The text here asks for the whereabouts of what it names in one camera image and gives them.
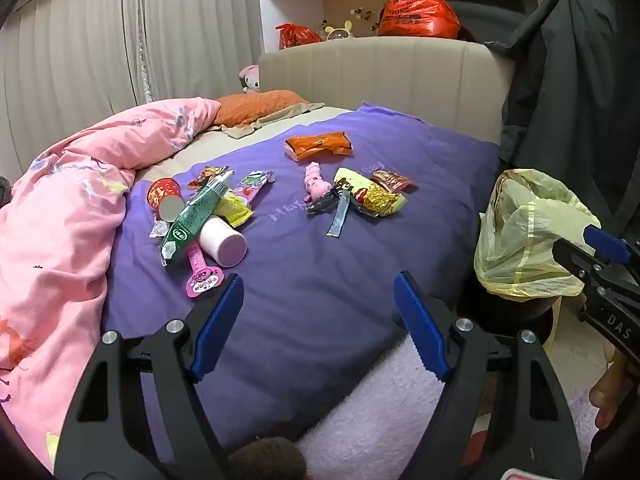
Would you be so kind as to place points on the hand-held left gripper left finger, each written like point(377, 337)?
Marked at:
point(220, 325)

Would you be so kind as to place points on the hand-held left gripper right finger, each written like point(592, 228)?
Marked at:
point(420, 330)

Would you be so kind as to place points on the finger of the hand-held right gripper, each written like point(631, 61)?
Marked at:
point(575, 260)
point(606, 243)

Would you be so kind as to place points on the pink stick wrapper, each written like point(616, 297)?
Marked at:
point(202, 277)

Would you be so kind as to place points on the yellow plastic trash bag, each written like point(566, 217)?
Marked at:
point(520, 240)

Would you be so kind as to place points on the black trash bin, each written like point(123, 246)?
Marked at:
point(500, 307)

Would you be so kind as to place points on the small white wrapper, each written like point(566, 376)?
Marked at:
point(157, 229)

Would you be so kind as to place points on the yellow wrapper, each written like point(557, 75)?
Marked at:
point(235, 210)

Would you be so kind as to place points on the yellow noodle snack bag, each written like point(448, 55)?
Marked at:
point(375, 200)

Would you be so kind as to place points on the grey stick packet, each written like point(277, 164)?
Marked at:
point(338, 217)

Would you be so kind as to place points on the pink printed candy wrapper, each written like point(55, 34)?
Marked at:
point(252, 185)

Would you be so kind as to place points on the red paper cup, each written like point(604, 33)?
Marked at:
point(159, 192)

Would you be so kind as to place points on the small dark red wrapper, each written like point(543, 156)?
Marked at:
point(200, 177)

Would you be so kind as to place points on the red sauce packet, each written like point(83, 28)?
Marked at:
point(392, 180)

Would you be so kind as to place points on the black wrapper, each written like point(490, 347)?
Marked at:
point(320, 206)

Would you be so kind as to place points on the person's right hand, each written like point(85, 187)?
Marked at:
point(611, 390)

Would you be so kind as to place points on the purple blanket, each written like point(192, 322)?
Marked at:
point(325, 285)

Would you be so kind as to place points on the dark hanging jacket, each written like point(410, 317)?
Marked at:
point(570, 100)

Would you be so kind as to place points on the pink pig toy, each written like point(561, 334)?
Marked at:
point(316, 185)

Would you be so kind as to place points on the beige bed sheet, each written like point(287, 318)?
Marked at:
point(220, 152)

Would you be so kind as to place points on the pink printed duvet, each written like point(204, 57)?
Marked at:
point(60, 260)

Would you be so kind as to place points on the orange pillow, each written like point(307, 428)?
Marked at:
point(255, 107)

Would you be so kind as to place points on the pink plush toy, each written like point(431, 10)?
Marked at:
point(248, 77)

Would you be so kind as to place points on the beige padded headboard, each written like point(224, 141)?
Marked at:
point(400, 80)

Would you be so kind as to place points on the large red plastic bag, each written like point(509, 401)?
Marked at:
point(417, 15)

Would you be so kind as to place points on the small red plastic bag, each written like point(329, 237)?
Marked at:
point(297, 37)

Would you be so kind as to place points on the grey curtain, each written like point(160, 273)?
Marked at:
point(75, 50)

